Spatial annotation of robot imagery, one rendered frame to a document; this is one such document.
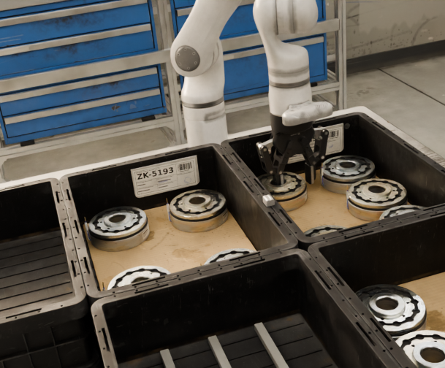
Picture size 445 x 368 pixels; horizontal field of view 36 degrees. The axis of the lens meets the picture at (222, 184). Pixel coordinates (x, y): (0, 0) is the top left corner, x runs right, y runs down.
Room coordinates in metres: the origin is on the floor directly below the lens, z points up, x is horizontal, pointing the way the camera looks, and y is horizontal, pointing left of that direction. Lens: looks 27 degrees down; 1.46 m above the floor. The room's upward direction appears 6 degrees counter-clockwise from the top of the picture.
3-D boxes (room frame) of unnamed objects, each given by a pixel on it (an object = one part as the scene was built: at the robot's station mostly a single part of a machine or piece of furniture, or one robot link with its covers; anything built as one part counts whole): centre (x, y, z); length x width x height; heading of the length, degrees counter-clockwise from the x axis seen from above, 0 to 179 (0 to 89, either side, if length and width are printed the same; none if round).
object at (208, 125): (1.43, 0.02, 0.84); 0.09 x 0.09 x 0.17; 4
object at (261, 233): (0.96, 0.09, 0.87); 0.40 x 0.30 x 0.11; 15
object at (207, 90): (1.44, 0.02, 1.00); 0.09 x 0.09 x 0.17; 69
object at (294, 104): (1.12, -0.14, 1.03); 0.11 x 0.09 x 0.06; 20
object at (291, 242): (0.96, 0.09, 0.92); 0.40 x 0.30 x 0.02; 15
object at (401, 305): (0.74, -0.20, 0.86); 0.05 x 0.05 x 0.01
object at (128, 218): (1.05, 0.19, 0.86); 0.05 x 0.05 x 0.01
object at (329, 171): (1.17, -0.24, 0.86); 0.10 x 0.10 x 0.01
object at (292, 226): (1.04, -0.20, 0.92); 0.40 x 0.30 x 0.02; 15
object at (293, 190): (1.13, -0.10, 0.86); 0.10 x 0.10 x 0.01
